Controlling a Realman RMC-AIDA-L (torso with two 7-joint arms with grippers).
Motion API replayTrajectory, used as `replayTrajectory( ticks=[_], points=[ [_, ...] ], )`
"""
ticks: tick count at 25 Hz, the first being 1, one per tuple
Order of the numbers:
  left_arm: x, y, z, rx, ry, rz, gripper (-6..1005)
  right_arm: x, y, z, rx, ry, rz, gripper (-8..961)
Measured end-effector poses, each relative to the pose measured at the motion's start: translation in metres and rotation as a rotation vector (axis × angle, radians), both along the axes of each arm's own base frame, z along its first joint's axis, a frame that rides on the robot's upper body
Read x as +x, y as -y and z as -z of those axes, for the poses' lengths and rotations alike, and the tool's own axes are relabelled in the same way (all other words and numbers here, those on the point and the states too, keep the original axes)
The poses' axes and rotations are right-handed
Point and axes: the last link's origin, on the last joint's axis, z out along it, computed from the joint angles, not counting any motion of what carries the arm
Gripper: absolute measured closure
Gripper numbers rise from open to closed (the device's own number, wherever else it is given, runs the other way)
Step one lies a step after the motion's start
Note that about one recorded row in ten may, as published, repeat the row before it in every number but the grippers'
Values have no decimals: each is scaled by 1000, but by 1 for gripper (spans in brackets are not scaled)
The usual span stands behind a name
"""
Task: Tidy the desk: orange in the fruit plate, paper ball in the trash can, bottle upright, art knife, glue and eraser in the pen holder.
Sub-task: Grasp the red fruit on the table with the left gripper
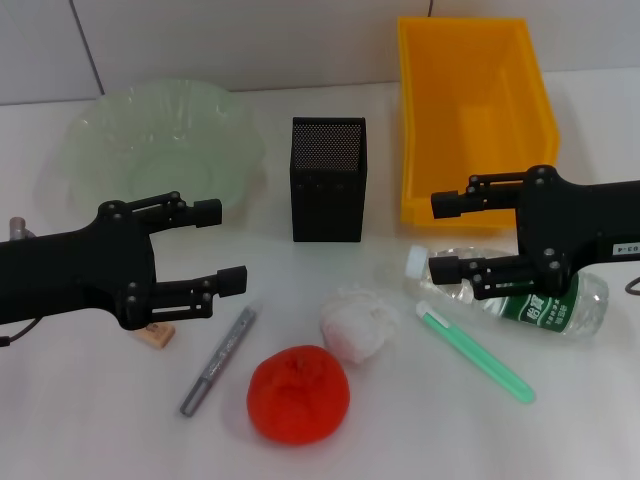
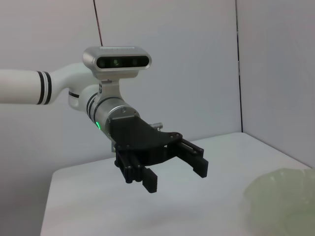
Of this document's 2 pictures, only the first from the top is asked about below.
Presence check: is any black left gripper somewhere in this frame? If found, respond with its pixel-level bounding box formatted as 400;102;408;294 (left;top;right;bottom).
0;191;249;331

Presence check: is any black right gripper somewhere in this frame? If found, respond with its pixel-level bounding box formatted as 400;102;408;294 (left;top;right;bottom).
428;165;640;302

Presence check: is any white paper ball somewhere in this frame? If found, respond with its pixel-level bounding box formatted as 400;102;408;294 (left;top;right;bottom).
319;281;401;366

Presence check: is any clear green-label water bottle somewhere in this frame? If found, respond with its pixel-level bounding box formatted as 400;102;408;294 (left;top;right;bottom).
403;244;610;342

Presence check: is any orange fruit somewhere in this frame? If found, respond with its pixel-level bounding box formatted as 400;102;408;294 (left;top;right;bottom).
246;344;351;445

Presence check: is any small beige eraser block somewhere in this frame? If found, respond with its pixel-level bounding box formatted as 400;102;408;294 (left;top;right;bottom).
135;322;177;350

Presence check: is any silver grey pen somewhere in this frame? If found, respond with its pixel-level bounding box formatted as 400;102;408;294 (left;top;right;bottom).
179;301;265;419

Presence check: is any pale green glass fruit plate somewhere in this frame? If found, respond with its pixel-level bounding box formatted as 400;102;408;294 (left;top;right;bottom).
37;77;269;236

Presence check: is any black mesh pen holder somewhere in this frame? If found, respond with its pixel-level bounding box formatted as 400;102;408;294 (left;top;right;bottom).
288;116;367;244

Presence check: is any yellow plastic bin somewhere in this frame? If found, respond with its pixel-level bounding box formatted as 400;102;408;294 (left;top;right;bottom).
397;16;561;230

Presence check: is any green toothbrush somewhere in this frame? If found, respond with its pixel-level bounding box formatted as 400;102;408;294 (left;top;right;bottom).
414;299;536;405

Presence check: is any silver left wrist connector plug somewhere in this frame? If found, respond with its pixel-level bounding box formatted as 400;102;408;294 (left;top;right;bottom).
8;215;37;242

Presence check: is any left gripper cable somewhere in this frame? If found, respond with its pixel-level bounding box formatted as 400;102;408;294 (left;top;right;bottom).
0;317;39;348

